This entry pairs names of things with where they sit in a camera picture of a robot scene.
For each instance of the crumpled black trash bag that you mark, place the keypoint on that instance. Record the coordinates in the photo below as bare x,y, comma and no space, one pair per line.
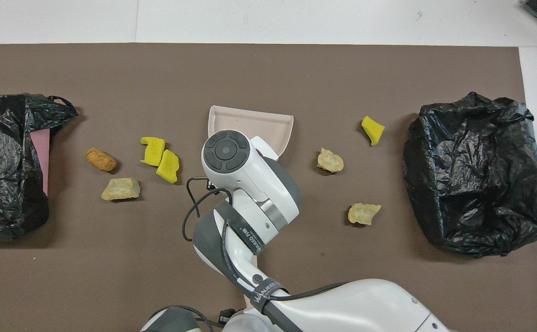
1,175

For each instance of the black bag lined bin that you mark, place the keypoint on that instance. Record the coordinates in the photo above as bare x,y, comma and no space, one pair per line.
475,184

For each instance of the pink plastic bin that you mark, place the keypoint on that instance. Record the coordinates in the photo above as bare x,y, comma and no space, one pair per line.
42,157

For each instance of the tan bread slice chunk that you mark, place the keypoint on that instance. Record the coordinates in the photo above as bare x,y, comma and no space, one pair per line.
363,214
330,161

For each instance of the brown bread roll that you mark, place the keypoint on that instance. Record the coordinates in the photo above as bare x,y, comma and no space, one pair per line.
101,159

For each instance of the pale bread chunk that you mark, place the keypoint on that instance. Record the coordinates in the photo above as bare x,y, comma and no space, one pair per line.
120,189

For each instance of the yellow sponge piece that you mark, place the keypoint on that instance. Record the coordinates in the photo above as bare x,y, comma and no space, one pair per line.
168,167
153,150
373,130

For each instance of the brown table mat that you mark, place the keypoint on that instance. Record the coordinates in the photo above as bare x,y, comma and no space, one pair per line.
268,74

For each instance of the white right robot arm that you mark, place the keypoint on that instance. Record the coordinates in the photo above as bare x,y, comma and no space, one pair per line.
250,175

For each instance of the beige plastic dustpan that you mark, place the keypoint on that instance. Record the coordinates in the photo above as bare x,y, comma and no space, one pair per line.
250,122

